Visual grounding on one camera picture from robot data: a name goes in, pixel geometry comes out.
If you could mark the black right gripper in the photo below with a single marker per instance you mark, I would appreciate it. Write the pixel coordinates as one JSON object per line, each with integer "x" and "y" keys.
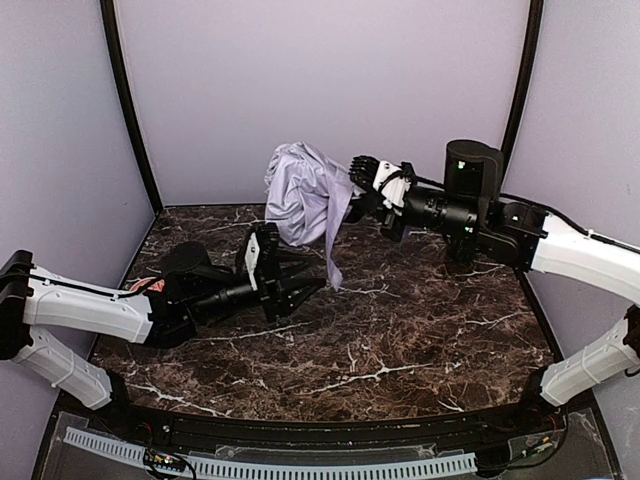
{"x": 382, "y": 206}

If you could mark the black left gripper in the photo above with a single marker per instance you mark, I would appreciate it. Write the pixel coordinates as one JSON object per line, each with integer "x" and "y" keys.
{"x": 270, "y": 275}

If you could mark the lavender and black folding umbrella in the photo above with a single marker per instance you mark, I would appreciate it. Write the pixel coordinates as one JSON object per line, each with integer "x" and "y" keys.
{"x": 308, "y": 197}

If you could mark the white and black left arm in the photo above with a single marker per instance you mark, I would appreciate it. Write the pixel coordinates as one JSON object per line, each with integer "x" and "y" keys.
{"x": 161, "y": 313}

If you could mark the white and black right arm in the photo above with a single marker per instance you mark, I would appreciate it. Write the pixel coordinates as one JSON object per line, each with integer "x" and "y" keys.
{"x": 474, "y": 216}

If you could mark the dark green ceramic mug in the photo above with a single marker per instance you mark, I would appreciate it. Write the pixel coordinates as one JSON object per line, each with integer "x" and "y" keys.
{"x": 460, "y": 249}

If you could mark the red patterned ceramic bowl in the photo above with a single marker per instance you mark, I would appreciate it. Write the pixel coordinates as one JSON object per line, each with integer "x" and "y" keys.
{"x": 148, "y": 284}

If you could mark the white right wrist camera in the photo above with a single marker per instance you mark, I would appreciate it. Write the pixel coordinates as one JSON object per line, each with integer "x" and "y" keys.
{"x": 387, "y": 182}

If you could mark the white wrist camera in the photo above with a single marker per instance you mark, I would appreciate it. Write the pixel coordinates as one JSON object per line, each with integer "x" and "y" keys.
{"x": 258, "y": 255}
{"x": 387, "y": 182}

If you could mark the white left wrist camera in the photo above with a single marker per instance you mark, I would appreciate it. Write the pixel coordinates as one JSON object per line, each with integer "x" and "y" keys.
{"x": 258, "y": 255}

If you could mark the black right corner post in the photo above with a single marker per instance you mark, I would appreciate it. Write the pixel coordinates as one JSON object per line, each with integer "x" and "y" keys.
{"x": 515, "y": 100}

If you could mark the black corner post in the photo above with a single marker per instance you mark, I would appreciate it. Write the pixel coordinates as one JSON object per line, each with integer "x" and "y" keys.
{"x": 515, "y": 100}
{"x": 126, "y": 102}

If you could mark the grey slotted cable duct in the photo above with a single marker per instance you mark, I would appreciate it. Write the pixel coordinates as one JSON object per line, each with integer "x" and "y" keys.
{"x": 262, "y": 464}

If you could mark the black left corner post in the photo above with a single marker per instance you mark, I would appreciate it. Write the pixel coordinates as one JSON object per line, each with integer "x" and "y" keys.
{"x": 126, "y": 102}

